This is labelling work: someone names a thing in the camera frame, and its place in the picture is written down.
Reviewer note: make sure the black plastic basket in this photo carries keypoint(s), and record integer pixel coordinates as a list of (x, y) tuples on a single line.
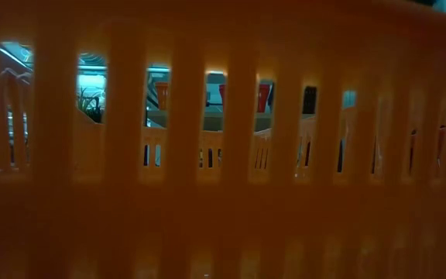
[(309, 104), (309, 88)]

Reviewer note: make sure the green succulent plant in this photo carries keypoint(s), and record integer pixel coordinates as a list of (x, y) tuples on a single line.
[(89, 109)]

